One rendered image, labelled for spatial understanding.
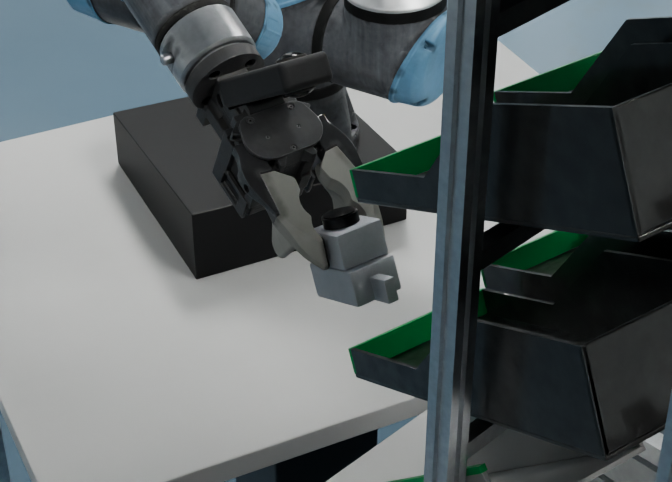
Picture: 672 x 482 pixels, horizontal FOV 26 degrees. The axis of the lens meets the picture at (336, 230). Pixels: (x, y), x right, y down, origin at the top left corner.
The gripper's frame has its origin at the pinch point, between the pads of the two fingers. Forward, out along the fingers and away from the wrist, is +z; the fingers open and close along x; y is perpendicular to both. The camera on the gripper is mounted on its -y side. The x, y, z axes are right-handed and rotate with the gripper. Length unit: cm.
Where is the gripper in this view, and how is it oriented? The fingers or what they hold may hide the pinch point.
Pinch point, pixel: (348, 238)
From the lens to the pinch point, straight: 116.6
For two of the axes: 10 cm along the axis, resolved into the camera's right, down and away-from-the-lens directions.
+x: -8.2, 3.4, -4.6
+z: 5.2, 7.8, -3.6
